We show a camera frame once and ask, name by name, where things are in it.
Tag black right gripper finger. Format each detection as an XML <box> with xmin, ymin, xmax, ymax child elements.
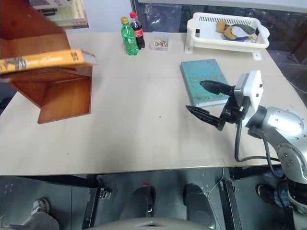
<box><xmin>199</xmin><ymin>80</ymin><xmax>236</xmax><ymax>95</ymax></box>
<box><xmin>185</xmin><ymin>105</ymin><xmax>225</xmax><ymax>131</ymax></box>

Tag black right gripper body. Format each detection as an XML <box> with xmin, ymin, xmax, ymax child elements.
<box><xmin>219</xmin><ymin>85</ymin><xmax>249</xmax><ymax>125</ymax></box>

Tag teal book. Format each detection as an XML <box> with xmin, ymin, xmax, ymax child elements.
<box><xmin>180</xmin><ymin>59</ymin><xmax>232</xmax><ymax>108</ymax></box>

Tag brown wooden bookshelf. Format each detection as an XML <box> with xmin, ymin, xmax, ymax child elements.
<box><xmin>0</xmin><ymin>0</ymin><xmax>99</xmax><ymax>125</ymax></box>

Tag orange yellow book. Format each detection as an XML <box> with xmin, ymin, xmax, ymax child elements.
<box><xmin>0</xmin><ymin>49</ymin><xmax>86</xmax><ymax>76</ymax></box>

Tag grey lettered book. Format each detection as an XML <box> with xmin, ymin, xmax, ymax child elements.
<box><xmin>30</xmin><ymin>0</ymin><xmax>74</xmax><ymax>11</ymax></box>

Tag white plastic basket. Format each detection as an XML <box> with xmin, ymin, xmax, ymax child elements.
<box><xmin>184</xmin><ymin>12</ymin><xmax>271</xmax><ymax>60</ymax></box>

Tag items inside basket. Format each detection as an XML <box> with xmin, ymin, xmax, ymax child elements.
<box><xmin>216</xmin><ymin>21</ymin><xmax>240</xmax><ymax>40</ymax></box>

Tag dark grey cloth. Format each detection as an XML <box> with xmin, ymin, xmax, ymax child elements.
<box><xmin>231</xmin><ymin>23</ymin><xmax>259</xmax><ymax>39</ymax></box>

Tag clear box of colourful pins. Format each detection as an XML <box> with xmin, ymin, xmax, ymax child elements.
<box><xmin>149</xmin><ymin>32</ymin><xmax>171</xmax><ymax>52</ymax></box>

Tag dark rounded robot foot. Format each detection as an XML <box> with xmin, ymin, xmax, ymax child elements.
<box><xmin>124</xmin><ymin>185</ymin><xmax>156</xmax><ymax>219</ymax></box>
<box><xmin>183</xmin><ymin>183</ymin><xmax>212</xmax><ymax>228</ymax></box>

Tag black shoe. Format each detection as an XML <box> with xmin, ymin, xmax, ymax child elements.
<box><xmin>257</xmin><ymin>184</ymin><xmax>279</xmax><ymax>206</ymax></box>

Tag black metal table leg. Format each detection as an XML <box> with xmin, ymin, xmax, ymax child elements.
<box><xmin>81</xmin><ymin>174</ymin><xmax>113</xmax><ymax>230</ymax></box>
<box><xmin>220</xmin><ymin>179</ymin><xmax>243</xmax><ymax>230</ymax></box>

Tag blue plaid trouser leg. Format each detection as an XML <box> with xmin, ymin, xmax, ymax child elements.
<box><xmin>272</xmin><ymin>167</ymin><xmax>296</xmax><ymax>209</ymax></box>

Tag cola bottle with red cap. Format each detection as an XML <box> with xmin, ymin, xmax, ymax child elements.
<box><xmin>129</xmin><ymin>11</ymin><xmax>146</xmax><ymax>50</ymax></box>

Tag green plastic soda bottle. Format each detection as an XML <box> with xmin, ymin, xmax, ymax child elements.
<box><xmin>120</xmin><ymin>16</ymin><xmax>140</xmax><ymax>57</ymax></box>

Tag grey robot torso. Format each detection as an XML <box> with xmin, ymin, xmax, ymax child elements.
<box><xmin>83</xmin><ymin>217</ymin><xmax>216</xmax><ymax>230</ymax></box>

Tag grey sneaker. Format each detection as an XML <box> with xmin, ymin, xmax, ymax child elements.
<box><xmin>31</xmin><ymin>198</ymin><xmax>51</xmax><ymax>216</ymax></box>

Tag grey trouser leg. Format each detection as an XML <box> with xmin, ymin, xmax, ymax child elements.
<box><xmin>0</xmin><ymin>212</ymin><xmax>60</xmax><ymax>230</ymax></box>

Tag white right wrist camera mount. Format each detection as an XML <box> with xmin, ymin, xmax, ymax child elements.
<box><xmin>233</xmin><ymin>69</ymin><xmax>265</xmax><ymax>111</ymax></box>

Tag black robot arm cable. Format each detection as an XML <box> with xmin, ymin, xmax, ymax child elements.
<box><xmin>234</xmin><ymin>112</ymin><xmax>281</xmax><ymax>162</ymax></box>
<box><xmin>260</xmin><ymin>136</ymin><xmax>288</xmax><ymax>179</ymax></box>

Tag thin white cable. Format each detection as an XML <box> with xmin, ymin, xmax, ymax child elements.
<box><xmin>208</xmin><ymin>167</ymin><xmax>225</xmax><ymax>200</ymax></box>

